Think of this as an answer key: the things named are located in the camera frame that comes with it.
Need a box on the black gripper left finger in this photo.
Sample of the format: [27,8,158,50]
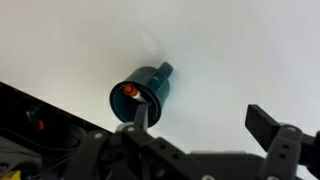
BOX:
[64,103,208,180]

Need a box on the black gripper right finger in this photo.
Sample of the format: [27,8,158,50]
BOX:
[244,103,320,180]

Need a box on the dark blue mug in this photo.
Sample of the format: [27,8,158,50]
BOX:
[109,61,175,129]

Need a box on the small red object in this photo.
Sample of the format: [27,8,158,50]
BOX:
[36,119,46,132]

